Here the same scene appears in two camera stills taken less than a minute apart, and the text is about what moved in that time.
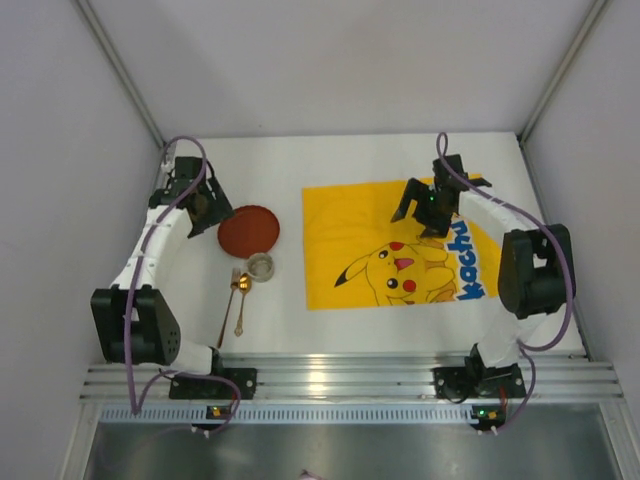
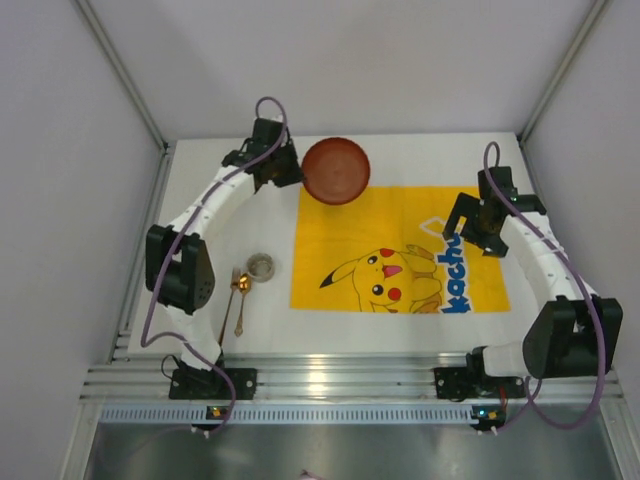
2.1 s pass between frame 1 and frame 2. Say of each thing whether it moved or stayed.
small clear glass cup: stayed
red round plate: moved
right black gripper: moved
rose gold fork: stayed
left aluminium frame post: stayed
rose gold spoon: stayed
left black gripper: moved
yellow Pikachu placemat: moved
